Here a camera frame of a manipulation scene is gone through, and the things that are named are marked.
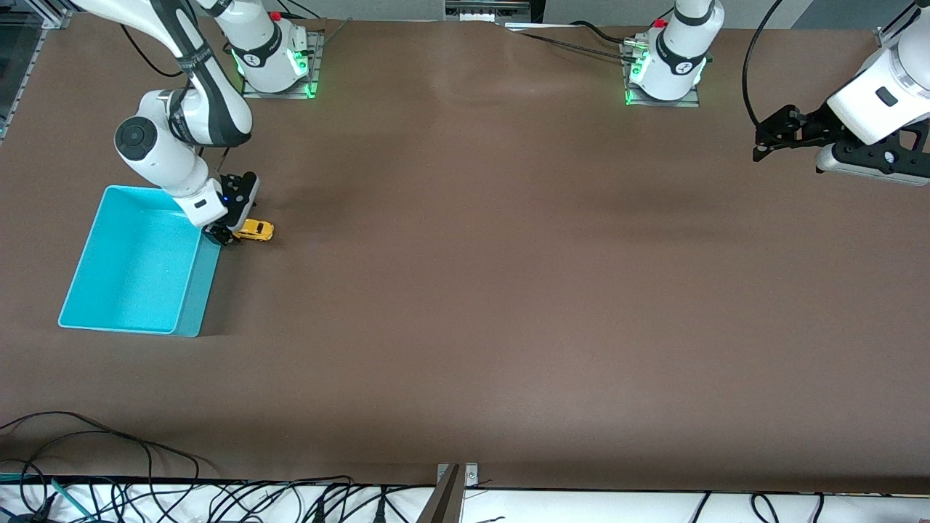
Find yellow beetle toy car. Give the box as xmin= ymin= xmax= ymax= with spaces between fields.
xmin=234 ymin=218 xmax=275 ymax=243

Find turquoise plastic bin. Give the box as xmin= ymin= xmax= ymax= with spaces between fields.
xmin=58 ymin=185 xmax=222 ymax=338

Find aluminium frame profile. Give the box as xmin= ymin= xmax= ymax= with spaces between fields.
xmin=874 ymin=0 xmax=913 ymax=49
xmin=15 ymin=0 xmax=75 ymax=73

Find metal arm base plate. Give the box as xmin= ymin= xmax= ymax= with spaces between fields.
xmin=620 ymin=40 xmax=702 ymax=108
xmin=241 ymin=29 xmax=324 ymax=100

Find black base cable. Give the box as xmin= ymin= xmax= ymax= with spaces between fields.
xmin=509 ymin=20 xmax=644 ymax=62

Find thin black looping cable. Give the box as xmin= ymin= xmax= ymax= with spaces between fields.
xmin=0 ymin=430 xmax=155 ymax=513
xmin=0 ymin=411 xmax=202 ymax=484

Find tangled black cables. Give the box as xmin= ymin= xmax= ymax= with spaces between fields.
xmin=94 ymin=476 xmax=437 ymax=523

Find teal cable piece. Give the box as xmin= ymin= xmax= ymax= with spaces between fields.
xmin=49 ymin=478 xmax=93 ymax=519

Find metal rail fixture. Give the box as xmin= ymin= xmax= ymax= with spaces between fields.
xmin=445 ymin=0 xmax=535 ymax=21

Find small metal bracket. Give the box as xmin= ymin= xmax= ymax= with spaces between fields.
xmin=437 ymin=463 xmax=480 ymax=487

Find dark grey camera pole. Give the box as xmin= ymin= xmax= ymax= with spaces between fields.
xmin=416 ymin=465 xmax=464 ymax=523

